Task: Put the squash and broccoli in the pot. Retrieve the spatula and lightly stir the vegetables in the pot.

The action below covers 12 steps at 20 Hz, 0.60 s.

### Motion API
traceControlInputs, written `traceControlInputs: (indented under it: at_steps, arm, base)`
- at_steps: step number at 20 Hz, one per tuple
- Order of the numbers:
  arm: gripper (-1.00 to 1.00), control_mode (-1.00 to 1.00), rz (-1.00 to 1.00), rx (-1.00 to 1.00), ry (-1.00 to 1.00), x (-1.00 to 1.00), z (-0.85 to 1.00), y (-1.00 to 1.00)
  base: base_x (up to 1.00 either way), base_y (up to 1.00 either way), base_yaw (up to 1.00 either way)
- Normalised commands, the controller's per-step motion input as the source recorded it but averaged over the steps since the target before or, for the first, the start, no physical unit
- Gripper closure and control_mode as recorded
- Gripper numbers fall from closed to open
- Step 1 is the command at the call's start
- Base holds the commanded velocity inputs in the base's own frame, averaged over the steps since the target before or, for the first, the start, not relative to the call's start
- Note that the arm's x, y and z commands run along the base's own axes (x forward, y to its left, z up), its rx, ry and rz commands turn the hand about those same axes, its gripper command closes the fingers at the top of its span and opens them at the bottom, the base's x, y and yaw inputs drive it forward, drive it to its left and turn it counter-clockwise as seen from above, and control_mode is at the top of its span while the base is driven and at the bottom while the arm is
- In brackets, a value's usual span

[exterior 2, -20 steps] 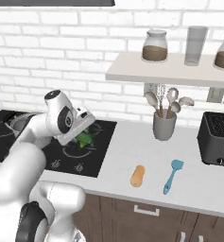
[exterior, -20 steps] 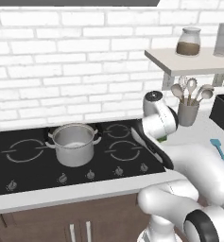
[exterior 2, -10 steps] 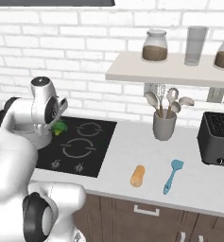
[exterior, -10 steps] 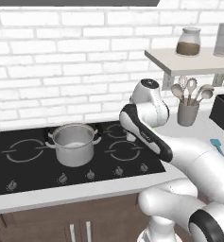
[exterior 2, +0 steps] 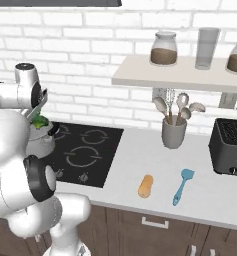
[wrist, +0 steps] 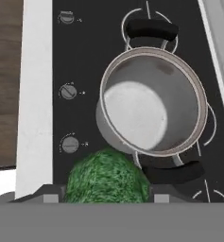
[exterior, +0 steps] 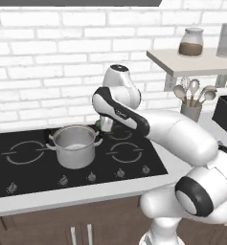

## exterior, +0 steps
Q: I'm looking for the black hob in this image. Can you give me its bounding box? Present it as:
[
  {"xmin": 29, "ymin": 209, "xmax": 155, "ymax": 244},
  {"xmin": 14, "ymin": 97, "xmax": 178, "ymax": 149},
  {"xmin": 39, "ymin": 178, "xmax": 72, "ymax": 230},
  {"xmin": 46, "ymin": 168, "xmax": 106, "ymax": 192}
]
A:
[{"xmin": 0, "ymin": 123, "xmax": 169, "ymax": 200}]

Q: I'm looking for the glass jar with brown contents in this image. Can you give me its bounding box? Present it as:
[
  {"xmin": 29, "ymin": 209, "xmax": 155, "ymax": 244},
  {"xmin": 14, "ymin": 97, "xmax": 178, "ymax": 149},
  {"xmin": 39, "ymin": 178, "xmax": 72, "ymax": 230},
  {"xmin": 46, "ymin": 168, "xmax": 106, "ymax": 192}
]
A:
[{"xmin": 177, "ymin": 27, "xmax": 205, "ymax": 58}]

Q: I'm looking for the black box appliance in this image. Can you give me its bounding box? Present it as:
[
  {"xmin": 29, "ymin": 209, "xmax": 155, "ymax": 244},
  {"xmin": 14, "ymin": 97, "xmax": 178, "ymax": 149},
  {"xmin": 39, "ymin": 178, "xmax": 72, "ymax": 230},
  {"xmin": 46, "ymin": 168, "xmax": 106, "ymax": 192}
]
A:
[{"xmin": 212, "ymin": 94, "xmax": 227, "ymax": 139}]

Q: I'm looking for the grey range hood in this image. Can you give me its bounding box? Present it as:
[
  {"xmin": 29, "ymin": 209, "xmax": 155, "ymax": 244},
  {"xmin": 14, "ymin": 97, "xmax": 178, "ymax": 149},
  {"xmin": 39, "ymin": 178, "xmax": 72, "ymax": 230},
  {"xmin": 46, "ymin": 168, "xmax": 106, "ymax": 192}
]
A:
[{"xmin": 0, "ymin": 0, "xmax": 163, "ymax": 8}]

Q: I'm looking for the tall grey canister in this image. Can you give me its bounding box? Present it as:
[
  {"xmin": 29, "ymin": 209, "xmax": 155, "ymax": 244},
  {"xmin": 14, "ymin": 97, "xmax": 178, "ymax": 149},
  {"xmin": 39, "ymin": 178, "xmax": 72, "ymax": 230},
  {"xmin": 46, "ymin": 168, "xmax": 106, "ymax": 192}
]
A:
[{"xmin": 216, "ymin": 22, "xmax": 227, "ymax": 58}]

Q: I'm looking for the white cupboard handle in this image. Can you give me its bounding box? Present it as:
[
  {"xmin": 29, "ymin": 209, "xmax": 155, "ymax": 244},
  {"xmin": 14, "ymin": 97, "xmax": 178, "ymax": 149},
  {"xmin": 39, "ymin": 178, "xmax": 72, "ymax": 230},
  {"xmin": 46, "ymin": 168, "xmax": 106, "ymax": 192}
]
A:
[
  {"xmin": 86, "ymin": 223, "xmax": 94, "ymax": 245},
  {"xmin": 69, "ymin": 226, "xmax": 78, "ymax": 245}
]

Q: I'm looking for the grey utensil holder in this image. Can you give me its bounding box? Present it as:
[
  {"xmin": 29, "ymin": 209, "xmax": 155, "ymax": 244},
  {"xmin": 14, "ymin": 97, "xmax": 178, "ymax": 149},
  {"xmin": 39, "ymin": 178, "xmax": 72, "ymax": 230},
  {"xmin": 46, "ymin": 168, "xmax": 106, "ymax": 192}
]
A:
[{"xmin": 180, "ymin": 100, "xmax": 203, "ymax": 123}]

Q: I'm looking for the silver steel pot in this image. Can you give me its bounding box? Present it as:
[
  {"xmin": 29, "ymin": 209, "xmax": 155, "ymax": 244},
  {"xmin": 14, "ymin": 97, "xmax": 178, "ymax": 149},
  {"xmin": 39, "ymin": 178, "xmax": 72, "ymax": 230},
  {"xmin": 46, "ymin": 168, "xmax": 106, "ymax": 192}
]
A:
[{"xmin": 45, "ymin": 124, "xmax": 104, "ymax": 170}]

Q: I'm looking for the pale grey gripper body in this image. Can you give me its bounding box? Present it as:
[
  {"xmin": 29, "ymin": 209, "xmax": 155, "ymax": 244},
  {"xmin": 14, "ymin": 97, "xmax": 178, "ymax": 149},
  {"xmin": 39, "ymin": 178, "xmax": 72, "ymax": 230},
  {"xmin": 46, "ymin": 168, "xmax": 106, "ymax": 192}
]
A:
[{"xmin": 100, "ymin": 115, "xmax": 115, "ymax": 133}]

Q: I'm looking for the pale wall shelf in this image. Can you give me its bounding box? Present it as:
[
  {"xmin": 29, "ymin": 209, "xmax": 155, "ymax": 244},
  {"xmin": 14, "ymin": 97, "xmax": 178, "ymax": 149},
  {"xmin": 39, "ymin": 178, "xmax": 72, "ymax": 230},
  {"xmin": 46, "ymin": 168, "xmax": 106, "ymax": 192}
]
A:
[{"xmin": 146, "ymin": 47, "xmax": 227, "ymax": 93}]

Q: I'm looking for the metal whisk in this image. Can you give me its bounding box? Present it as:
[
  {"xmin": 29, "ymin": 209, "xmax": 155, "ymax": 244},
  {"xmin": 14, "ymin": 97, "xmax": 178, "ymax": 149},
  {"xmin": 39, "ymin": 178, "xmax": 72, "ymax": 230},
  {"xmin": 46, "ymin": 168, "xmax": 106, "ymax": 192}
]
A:
[{"xmin": 180, "ymin": 76, "xmax": 192, "ymax": 91}]

